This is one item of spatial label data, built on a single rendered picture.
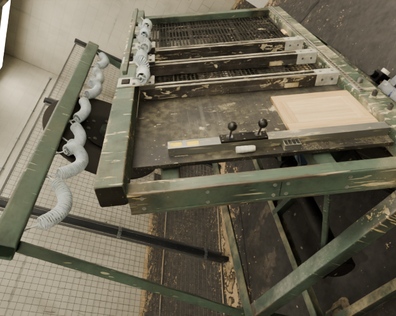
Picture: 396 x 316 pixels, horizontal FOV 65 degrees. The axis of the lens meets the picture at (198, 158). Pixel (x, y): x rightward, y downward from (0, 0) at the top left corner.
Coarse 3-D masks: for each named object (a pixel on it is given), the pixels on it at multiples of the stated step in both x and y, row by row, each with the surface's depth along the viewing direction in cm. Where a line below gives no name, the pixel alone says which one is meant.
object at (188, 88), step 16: (144, 64) 155; (192, 80) 167; (208, 80) 166; (224, 80) 165; (240, 80) 164; (256, 80) 165; (272, 80) 166; (288, 80) 167; (304, 80) 168; (320, 80) 169; (336, 80) 170; (144, 96) 164; (160, 96) 165; (176, 96) 166; (192, 96) 167
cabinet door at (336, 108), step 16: (288, 96) 160; (304, 96) 159; (320, 96) 159; (336, 96) 158; (352, 96) 157; (288, 112) 148; (304, 112) 148; (320, 112) 147; (336, 112) 147; (352, 112) 146; (368, 112) 145; (288, 128) 139; (304, 128) 137
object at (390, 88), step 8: (368, 72) 167; (376, 72) 164; (384, 72) 164; (368, 80) 167; (376, 80) 165; (384, 80) 162; (392, 80) 155; (384, 88) 160; (392, 88) 156; (392, 96) 155
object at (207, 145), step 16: (320, 128) 133; (336, 128) 133; (352, 128) 132; (368, 128) 132; (384, 128) 131; (208, 144) 128; (224, 144) 128; (240, 144) 129; (256, 144) 130; (272, 144) 131
